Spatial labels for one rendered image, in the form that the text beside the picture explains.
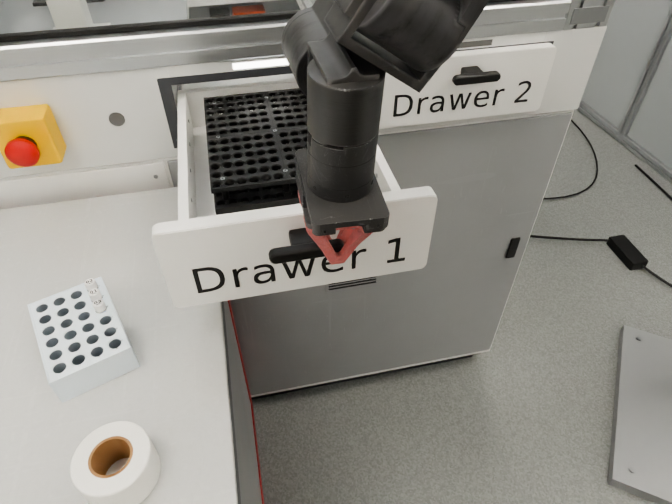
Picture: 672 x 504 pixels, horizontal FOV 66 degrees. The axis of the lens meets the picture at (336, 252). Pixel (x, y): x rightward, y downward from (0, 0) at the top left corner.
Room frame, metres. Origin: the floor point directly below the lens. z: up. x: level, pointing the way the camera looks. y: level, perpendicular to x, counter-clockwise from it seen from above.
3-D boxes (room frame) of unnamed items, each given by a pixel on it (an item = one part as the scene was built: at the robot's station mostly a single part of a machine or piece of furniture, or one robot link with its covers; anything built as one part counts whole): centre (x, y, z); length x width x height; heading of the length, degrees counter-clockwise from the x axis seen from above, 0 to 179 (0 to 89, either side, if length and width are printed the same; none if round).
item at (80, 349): (0.36, 0.29, 0.78); 0.12 x 0.08 x 0.04; 32
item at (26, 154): (0.59, 0.42, 0.88); 0.04 x 0.03 x 0.04; 103
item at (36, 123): (0.62, 0.42, 0.88); 0.07 x 0.05 x 0.07; 103
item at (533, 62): (0.78, -0.20, 0.87); 0.29 x 0.02 x 0.11; 103
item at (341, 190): (0.37, 0.00, 1.01); 0.10 x 0.07 x 0.07; 11
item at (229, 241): (0.40, 0.04, 0.87); 0.29 x 0.02 x 0.11; 103
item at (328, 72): (0.37, 0.00, 1.07); 0.07 x 0.06 x 0.07; 16
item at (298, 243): (0.38, 0.03, 0.91); 0.07 x 0.04 x 0.01; 103
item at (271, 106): (0.60, 0.08, 0.87); 0.22 x 0.18 x 0.06; 13
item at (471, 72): (0.75, -0.21, 0.91); 0.07 x 0.04 x 0.01; 103
